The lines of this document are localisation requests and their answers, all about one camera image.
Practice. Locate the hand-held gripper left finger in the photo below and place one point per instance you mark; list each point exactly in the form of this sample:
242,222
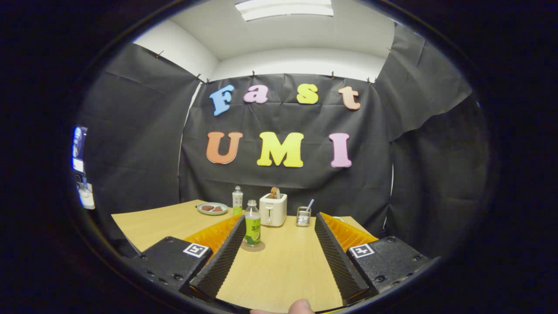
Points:
224,261

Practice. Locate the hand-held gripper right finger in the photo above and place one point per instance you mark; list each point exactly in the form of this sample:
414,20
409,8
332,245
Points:
338,257

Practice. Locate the round cork coaster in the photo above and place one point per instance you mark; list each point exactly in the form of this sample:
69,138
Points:
261,247

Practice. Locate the green label juice bottle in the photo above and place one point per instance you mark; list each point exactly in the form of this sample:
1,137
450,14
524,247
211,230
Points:
253,231

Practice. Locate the slim green drink bottle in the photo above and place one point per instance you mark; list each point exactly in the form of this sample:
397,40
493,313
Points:
237,200

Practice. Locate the grey plate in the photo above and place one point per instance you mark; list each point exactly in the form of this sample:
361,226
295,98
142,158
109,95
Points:
224,208

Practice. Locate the wooden table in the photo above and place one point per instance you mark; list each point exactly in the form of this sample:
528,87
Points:
283,266

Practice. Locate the white straw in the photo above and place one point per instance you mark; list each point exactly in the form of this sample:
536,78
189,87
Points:
310,205

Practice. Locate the white toaster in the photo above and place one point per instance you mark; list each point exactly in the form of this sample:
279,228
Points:
273,211

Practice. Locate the brown toast slice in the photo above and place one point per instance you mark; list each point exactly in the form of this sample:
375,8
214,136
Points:
274,192

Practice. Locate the black backdrop cloth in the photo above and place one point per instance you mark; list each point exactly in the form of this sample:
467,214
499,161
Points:
283,183

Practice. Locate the white device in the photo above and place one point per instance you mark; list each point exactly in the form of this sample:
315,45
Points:
86,197

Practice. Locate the lit monitor screen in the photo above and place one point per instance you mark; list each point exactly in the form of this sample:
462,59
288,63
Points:
79,148

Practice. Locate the ceiling light panel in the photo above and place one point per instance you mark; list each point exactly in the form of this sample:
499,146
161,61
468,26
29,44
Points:
285,8

